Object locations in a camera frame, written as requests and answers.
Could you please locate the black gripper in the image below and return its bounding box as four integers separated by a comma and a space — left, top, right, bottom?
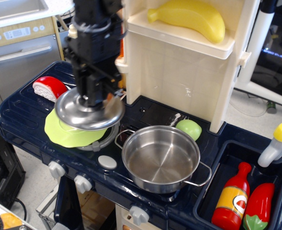
66, 23, 122, 107

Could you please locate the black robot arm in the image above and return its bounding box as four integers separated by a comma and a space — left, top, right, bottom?
66, 0, 124, 107

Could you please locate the grey middle stove knob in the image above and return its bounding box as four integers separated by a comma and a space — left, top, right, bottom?
74, 175, 92, 194

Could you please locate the red white toy ham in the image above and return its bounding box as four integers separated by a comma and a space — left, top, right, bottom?
32, 76, 68, 102

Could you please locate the yellow toy banana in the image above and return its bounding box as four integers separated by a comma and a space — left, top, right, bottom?
147, 0, 226, 44

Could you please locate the grey right stove knob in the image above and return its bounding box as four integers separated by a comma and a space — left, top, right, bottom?
129, 206, 149, 226

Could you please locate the stainless steel pot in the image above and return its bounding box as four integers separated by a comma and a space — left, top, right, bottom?
115, 125, 212, 194

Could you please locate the navy toy kitchen counter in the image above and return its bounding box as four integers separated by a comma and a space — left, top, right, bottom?
0, 60, 282, 230

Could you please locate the green toy apple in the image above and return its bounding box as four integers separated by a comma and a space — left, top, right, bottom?
176, 119, 202, 141

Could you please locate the cream toy kitchen shelf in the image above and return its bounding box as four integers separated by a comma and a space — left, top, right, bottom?
116, 0, 259, 133

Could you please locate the grey oval button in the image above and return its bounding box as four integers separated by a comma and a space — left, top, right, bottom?
98, 155, 117, 170

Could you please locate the grey stove burner ring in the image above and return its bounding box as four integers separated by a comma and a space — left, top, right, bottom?
75, 122, 121, 152

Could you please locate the grey faucet yellow cap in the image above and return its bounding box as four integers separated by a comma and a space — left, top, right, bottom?
258, 123, 282, 168

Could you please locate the grey left stove knob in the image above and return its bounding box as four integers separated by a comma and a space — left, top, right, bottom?
48, 161, 66, 179

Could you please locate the red toy chili pepper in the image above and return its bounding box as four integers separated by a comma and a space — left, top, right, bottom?
243, 183, 275, 230

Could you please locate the cream toy bottle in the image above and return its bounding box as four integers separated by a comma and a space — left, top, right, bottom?
68, 24, 78, 39

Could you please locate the light green plastic plate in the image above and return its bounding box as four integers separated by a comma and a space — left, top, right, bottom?
44, 109, 107, 148

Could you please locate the steel pot lid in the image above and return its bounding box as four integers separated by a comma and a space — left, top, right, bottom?
55, 88, 125, 131

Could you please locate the grey stove knob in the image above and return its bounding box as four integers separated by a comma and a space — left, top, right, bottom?
129, 206, 149, 226
48, 161, 66, 179
74, 175, 92, 194

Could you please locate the black crate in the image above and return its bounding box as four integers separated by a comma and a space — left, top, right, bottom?
0, 135, 25, 209

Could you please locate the red toy ketchup bottle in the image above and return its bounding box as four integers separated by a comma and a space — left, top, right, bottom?
211, 162, 251, 230

